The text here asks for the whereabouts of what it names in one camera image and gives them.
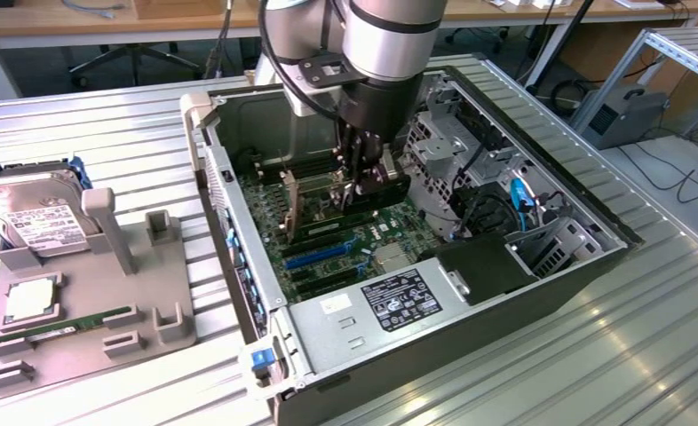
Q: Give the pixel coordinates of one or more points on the silver chipset heat sink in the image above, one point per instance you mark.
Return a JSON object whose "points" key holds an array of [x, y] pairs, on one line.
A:
{"points": [[392, 258]]}

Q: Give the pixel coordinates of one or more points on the black expansion slot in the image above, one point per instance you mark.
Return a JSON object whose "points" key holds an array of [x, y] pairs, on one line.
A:
{"points": [[331, 287], [324, 278], [312, 247]]}

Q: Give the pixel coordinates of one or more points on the silver disk bay cage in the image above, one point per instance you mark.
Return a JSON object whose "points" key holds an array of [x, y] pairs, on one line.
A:
{"points": [[443, 151]]}

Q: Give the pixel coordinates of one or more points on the silver power supply unit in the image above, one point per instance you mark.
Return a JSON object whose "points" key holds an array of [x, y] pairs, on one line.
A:
{"points": [[336, 337]]}

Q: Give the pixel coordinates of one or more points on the brown cardboard box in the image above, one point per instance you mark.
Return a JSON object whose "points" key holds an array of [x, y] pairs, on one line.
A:
{"points": [[176, 9]]}

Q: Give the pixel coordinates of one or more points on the aluminium profile frame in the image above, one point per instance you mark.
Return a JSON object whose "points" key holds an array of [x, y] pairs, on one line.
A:
{"points": [[686, 49]]}

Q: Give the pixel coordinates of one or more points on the black RAM slot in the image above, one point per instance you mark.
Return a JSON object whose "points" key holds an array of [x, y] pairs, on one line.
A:
{"points": [[283, 162], [288, 173]]}

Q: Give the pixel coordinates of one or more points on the blue case latch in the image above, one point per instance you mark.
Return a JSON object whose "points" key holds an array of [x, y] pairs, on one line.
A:
{"points": [[260, 359]]}

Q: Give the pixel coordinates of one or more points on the grey parts rack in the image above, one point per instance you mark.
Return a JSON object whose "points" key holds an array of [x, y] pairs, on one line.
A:
{"points": [[87, 310]]}

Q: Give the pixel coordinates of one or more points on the silver hard disk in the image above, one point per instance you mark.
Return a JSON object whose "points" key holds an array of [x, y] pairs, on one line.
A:
{"points": [[28, 208]]}

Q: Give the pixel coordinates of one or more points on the black slanted stand pole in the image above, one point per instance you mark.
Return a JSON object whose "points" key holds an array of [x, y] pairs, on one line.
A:
{"points": [[565, 42]]}

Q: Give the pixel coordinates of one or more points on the graphics card with black fan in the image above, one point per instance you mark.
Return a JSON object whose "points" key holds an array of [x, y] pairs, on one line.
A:
{"points": [[315, 199]]}

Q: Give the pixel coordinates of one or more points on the blue expansion slot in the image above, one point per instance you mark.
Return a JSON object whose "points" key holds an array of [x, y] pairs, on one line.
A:
{"points": [[319, 258]]}

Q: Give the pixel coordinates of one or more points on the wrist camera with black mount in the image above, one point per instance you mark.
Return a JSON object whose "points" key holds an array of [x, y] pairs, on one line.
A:
{"points": [[312, 97]]}

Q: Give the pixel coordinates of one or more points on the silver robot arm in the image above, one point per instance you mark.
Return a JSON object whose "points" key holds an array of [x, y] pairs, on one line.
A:
{"points": [[395, 44]]}

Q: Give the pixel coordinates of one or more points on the open black PC case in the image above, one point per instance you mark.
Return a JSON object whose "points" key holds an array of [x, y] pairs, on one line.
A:
{"points": [[502, 337]]}

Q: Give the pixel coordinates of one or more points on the small black chair base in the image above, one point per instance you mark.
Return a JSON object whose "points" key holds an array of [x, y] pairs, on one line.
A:
{"points": [[485, 33]]}

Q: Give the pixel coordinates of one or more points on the RAM stick with white label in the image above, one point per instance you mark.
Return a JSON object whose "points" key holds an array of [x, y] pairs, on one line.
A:
{"points": [[331, 231]]}

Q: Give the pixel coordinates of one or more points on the green RAM stick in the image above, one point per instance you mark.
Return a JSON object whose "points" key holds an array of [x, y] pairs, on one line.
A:
{"points": [[57, 330]]}

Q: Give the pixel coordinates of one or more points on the CPU chip with silver lid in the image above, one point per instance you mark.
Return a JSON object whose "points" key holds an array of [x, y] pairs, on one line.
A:
{"points": [[28, 299]]}

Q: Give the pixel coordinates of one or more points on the wooden desk with white legs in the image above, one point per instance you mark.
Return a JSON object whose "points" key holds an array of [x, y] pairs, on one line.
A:
{"points": [[28, 24]]}

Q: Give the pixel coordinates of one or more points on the grey controller box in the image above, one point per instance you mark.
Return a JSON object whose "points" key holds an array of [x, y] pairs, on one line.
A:
{"points": [[621, 120]]}

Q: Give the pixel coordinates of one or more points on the black office chair base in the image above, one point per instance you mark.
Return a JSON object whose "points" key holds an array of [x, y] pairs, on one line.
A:
{"points": [[136, 62]]}

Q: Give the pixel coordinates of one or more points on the long wooden desk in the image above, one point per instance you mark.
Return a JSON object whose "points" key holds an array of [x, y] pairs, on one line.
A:
{"points": [[502, 15]]}

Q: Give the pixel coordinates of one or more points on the green motherboard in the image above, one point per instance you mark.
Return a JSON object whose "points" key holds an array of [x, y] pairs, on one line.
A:
{"points": [[395, 222]]}

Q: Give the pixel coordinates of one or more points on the black plastic air duct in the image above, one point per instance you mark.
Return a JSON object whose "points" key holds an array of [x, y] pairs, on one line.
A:
{"points": [[485, 270]]}

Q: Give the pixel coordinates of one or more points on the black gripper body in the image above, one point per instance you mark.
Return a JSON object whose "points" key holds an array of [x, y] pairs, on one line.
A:
{"points": [[383, 106]]}

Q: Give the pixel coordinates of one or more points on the blue disk bracket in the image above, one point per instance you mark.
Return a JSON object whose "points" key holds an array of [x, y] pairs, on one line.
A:
{"points": [[79, 171]]}

